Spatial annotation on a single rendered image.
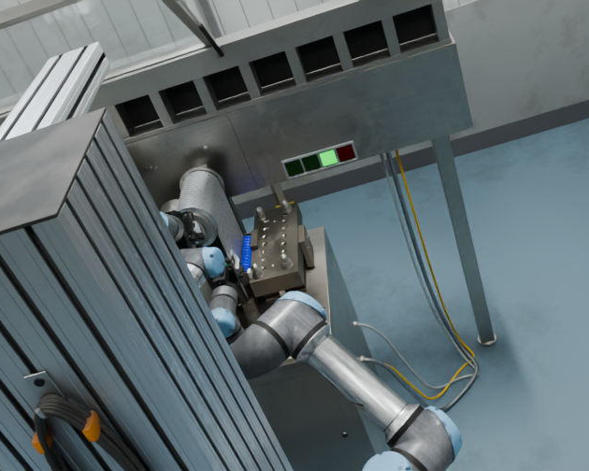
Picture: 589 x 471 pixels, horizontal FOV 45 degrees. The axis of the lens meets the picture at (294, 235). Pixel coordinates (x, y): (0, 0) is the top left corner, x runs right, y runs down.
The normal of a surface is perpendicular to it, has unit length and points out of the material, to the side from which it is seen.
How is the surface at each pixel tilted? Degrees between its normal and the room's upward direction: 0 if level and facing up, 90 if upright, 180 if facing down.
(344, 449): 90
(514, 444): 0
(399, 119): 90
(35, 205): 0
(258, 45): 90
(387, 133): 90
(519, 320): 0
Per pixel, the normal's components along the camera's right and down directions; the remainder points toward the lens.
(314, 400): 0.00, 0.57
